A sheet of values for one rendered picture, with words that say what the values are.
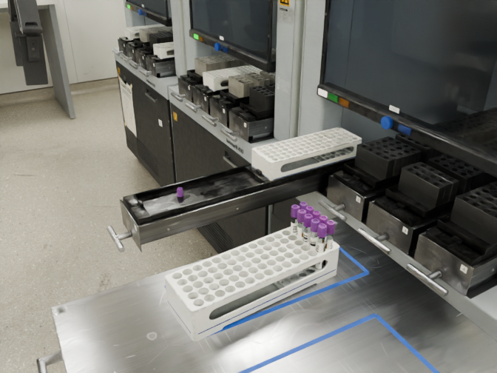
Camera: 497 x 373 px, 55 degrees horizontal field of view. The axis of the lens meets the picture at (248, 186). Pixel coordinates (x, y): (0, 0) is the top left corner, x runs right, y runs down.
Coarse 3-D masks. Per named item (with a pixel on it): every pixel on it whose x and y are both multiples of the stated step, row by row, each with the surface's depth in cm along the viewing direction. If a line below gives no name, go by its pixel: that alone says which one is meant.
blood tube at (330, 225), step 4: (328, 224) 81; (332, 224) 81; (328, 228) 81; (332, 228) 81; (328, 232) 82; (332, 232) 82; (328, 236) 82; (332, 236) 82; (328, 240) 83; (332, 240) 83; (328, 244) 83; (328, 248) 84; (324, 260) 85; (324, 264) 86
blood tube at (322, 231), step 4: (320, 224) 81; (324, 224) 81; (320, 228) 80; (324, 228) 80; (320, 232) 80; (324, 232) 80; (320, 236) 81; (324, 236) 81; (320, 240) 81; (324, 240) 82; (320, 244) 82; (324, 244) 82; (320, 248) 82; (320, 252) 83; (316, 264) 85; (320, 264) 84; (316, 268) 85; (320, 268) 85
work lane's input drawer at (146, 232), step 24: (240, 168) 126; (336, 168) 128; (144, 192) 114; (168, 192) 117; (192, 192) 117; (216, 192) 117; (240, 192) 115; (264, 192) 118; (288, 192) 122; (144, 216) 105; (168, 216) 108; (192, 216) 110; (216, 216) 113; (120, 240) 110; (144, 240) 106
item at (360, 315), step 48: (336, 240) 97; (144, 288) 84; (336, 288) 84; (384, 288) 84; (96, 336) 74; (144, 336) 74; (240, 336) 74; (288, 336) 74; (336, 336) 74; (384, 336) 74; (432, 336) 74; (480, 336) 74
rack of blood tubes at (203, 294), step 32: (224, 256) 83; (256, 256) 82; (288, 256) 83; (320, 256) 82; (192, 288) 75; (224, 288) 75; (256, 288) 76; (288, 288) 81; (192, 320) 71; (224, 320) 75
